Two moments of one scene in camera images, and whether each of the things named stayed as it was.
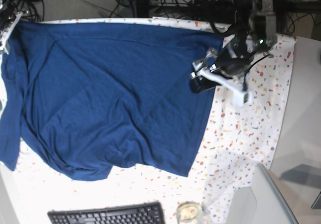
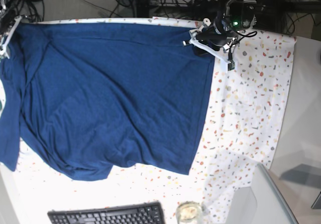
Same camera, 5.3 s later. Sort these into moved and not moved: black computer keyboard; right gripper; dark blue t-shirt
Moved: right gripper
Not moved: black computer keyboard; dark blue t-shirt
